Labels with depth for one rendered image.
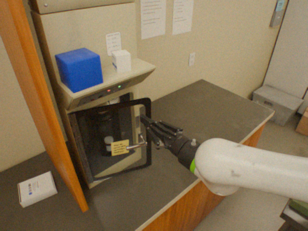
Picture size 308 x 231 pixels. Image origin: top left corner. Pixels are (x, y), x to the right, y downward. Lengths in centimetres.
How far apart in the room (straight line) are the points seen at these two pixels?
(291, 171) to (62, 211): 89
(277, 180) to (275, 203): 192
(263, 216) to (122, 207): 154
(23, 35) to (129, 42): 38
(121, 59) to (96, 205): 65
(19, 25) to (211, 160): 52
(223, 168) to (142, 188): 63
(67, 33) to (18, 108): 62
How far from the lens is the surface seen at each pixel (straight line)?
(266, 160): 48
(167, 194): 103
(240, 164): 48
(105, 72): 73
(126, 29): 79
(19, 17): 56
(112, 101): 88
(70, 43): 70
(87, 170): 96
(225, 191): 61
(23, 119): 124
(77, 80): 61
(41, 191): 111
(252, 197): 234
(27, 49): 57
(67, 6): 68
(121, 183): 107
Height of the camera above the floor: 180
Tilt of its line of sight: 36 degrees down
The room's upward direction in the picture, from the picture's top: straight up
